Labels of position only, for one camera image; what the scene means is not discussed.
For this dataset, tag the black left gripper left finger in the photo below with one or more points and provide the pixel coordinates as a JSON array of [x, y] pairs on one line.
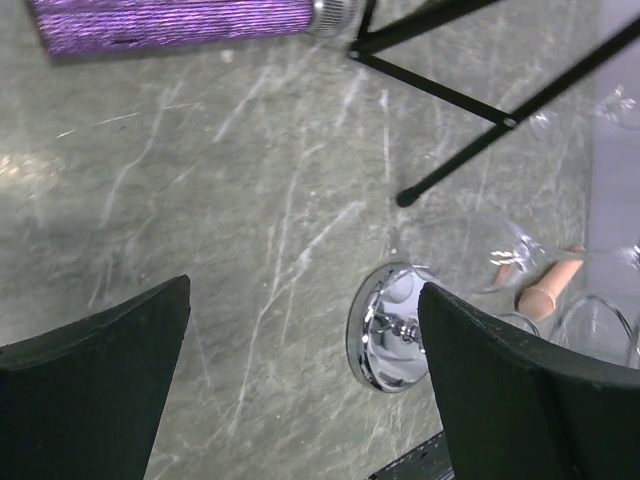
[[84, 401]]

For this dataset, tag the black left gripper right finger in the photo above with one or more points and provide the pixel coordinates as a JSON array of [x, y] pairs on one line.
[[515, 406]]

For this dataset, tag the clear wine glass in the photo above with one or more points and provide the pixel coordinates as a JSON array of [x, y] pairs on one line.
[[604, 327], [480, 253], [620, 107]]

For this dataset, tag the chrome wine glass rack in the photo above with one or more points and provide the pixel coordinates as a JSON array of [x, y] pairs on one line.
[[383, 340]]

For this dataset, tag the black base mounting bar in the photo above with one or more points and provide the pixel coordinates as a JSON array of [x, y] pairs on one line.
[[428, 461]]

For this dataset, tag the purple glitter microphone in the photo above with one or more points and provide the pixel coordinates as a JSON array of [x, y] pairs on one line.
[[100, 27]]

